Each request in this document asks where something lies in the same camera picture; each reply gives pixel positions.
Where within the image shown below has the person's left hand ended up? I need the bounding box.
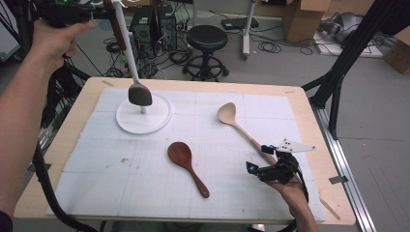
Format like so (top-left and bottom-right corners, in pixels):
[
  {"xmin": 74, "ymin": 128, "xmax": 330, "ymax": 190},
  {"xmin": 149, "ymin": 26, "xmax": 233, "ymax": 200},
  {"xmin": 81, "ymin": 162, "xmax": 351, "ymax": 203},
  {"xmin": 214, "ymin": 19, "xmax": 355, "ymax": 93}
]
[{"xmin": 29, "ymin": 18, "xmax": 97, "ymax": 75}]

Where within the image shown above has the grey bag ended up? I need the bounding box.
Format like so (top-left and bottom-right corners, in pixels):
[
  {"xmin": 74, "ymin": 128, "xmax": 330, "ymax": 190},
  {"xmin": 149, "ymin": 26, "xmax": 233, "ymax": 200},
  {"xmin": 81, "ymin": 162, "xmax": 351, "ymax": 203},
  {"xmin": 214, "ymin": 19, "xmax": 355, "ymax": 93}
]
[{"xmin": 318, "ymin": 12, "xmax": 365, "ymax": 45}]

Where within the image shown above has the right hand-held gripper black cable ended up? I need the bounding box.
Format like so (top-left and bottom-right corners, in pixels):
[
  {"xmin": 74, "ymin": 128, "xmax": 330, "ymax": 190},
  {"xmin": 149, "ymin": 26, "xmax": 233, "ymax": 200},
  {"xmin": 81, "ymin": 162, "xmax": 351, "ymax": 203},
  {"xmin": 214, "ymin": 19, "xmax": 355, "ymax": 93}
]
[{"xmin": 249, "ymin": 156, "xmax": 311, "ymax": 232}]

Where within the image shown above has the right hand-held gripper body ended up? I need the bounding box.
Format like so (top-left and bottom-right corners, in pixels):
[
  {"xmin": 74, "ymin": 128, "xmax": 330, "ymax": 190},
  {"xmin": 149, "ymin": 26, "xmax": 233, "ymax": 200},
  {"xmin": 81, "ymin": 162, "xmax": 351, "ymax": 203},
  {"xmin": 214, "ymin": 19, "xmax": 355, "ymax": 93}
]
[{"xmin": 256, "ymin": 138, "xmax": 317, "ymax": 186}]

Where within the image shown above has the aluminium rail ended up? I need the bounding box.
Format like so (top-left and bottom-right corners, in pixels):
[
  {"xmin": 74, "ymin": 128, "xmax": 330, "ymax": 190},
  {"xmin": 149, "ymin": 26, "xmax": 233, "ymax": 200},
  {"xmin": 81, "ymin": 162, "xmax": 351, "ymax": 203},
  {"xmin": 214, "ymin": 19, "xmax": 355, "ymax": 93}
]
[{"xmin": 310, "ymin": 104, "xmax": 377, "ymax": 232}]

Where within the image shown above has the white rack stand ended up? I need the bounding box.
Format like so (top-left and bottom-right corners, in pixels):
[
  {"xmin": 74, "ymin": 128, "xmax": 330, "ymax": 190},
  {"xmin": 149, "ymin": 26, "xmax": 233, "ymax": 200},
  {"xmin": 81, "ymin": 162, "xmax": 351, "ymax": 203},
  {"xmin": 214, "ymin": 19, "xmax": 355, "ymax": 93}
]
[{"xmin": 91, "ymin": 0, "xmax": 174, "ymax": 135}]

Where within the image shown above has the light wooden spoon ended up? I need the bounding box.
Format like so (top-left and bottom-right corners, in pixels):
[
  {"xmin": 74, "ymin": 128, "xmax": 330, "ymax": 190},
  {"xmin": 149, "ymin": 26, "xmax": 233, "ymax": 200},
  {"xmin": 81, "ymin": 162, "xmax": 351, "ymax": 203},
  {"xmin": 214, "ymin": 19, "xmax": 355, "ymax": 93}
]
[{"xmin": 216, "ymin": 101, "xmax": 278, "ymax": 166}]

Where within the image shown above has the black round stool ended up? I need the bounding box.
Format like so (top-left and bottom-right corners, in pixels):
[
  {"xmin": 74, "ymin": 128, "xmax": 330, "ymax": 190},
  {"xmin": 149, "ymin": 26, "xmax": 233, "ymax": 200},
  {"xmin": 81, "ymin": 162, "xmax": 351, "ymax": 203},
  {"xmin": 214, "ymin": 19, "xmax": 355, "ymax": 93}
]
[{"xmin": 181, "ymin": 24, "xmax": 231, "ymax": 82}]

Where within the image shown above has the dark brown wooden spoon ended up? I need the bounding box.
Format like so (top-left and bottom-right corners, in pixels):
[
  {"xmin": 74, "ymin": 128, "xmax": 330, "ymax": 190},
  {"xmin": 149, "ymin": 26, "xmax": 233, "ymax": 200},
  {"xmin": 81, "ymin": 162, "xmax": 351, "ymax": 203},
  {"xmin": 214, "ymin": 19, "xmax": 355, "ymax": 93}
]
[{"xmin": 166, "ymin": 141, "xmax": 211, "ymax": 199}]

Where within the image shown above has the hand-held gripper black cable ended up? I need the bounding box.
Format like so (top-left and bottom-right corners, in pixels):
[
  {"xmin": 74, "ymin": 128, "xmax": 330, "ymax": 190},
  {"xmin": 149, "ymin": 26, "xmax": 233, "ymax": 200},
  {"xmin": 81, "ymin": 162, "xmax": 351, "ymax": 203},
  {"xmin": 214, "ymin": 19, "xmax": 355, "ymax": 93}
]
[
  {"xmin": 31, "ymin": 140, "xmax": 108, "ymax": 232},
  {"xmin": 249, "ymin": 156, "xmax": 311, "ymax": 232}
]

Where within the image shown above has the white grid mat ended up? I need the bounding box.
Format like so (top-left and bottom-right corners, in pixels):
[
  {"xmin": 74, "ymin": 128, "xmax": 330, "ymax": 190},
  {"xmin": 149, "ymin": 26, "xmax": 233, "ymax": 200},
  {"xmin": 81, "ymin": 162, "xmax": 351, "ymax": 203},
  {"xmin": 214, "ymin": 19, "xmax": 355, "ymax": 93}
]
[{"xmin": 45, "ymin": 87, "xmax": 327, "ymax": 224}]

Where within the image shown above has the black computer tower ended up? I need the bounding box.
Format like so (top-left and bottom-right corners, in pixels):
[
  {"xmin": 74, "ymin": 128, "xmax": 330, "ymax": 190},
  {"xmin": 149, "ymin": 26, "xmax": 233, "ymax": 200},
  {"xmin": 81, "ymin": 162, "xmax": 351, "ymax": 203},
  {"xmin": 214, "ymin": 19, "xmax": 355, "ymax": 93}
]
[
  {"xmin": 129, "ymin": 5, "xmax": 160, "ymax": 60},
  {"xmin": 156, "ymin": 4, "xmax": 179, "ymax": 52}
]

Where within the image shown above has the black metal frame stand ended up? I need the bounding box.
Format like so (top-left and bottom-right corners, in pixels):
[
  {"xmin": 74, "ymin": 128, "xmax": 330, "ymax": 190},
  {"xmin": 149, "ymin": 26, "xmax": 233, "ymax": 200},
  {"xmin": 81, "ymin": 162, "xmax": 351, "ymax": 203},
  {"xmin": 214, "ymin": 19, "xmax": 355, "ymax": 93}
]
[
  {"xmin": 0, "ymin": 0, "xmax": 92, "ymax": 130},
  {"xmin": 301, "ymin": 0, "xmax": 410, "ymax": 141}
]

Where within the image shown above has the closed cardboard box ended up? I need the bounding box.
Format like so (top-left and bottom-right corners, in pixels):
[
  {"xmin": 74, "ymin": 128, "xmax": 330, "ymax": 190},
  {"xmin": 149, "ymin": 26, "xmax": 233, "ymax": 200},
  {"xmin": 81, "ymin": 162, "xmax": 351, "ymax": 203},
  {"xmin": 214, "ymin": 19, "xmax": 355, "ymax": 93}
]
[{"xmin": 382, "ymin": 26, "xmax": 410, "ymax": 76}]

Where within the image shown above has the left hand-held gripper black cable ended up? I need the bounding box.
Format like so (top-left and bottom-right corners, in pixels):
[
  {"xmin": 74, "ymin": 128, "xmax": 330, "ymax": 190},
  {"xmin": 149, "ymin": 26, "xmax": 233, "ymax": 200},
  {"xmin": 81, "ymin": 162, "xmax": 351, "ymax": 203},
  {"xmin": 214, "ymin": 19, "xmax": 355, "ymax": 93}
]
[{"xmin": 31, "ymin": 140, "xmax": 108, "ymax": 232}]

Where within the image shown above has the black flat device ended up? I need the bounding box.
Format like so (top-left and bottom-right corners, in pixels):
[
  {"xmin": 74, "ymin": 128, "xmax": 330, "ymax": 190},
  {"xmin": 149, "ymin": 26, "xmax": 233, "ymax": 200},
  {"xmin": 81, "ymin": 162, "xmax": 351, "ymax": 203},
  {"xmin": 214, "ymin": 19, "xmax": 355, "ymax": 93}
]
[{"xmin": 220, "ymin": 16, "xmax": 260, "ymax": 31}]

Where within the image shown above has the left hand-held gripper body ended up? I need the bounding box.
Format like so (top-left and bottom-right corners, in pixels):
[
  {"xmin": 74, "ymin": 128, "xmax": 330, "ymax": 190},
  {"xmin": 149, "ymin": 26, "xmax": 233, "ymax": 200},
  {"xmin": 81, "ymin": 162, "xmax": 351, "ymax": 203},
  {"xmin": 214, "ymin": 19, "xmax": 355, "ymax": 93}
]
[{"xmin": 34, "ymin": 0, "xmax": 99, "ymax": 29}]

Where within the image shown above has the black cable coil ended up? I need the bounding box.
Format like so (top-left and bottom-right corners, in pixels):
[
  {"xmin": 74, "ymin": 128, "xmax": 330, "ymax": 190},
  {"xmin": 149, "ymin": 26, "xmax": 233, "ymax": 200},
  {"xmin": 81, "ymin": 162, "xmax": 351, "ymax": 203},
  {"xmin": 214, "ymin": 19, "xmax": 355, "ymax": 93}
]
[{"xmin": 257, "ymin": 41, "xmax": 282, "ymax": 55}]

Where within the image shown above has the open cardboard box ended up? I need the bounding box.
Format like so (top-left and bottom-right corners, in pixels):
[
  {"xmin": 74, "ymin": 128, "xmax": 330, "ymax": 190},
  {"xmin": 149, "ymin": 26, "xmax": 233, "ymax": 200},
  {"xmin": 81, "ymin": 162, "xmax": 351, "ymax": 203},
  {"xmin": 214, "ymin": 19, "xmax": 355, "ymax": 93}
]
[{"xmin": 280, "ymin": 0, "xmax": 334, "ymax": 44}]

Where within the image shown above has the thin wooden stick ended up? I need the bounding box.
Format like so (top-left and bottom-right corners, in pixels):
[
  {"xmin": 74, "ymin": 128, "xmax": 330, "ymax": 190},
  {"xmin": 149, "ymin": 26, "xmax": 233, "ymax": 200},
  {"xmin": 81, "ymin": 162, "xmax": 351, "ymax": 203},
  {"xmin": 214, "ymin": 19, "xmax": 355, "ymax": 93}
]
[{"xmin": 318, "ymin": 196, "xmax": 341, "ymax": 222}]

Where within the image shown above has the person's right hand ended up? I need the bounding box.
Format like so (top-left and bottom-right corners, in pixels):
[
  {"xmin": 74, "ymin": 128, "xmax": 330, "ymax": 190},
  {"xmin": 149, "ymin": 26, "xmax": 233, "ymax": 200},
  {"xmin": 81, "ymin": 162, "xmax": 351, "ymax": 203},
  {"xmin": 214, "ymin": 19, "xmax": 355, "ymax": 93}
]
[{"xmin": 265, "ymin": 178, "xmax": 308, "ymax": 209}]

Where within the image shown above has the white stand leg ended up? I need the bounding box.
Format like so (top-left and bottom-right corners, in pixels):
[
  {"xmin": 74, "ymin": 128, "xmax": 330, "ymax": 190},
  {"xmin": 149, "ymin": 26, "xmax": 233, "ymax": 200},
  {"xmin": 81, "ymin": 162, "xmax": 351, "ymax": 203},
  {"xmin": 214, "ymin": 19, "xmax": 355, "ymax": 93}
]
[{"xmin": 241, "ymin": 0, "xmax": 258, "ymax": 61}]

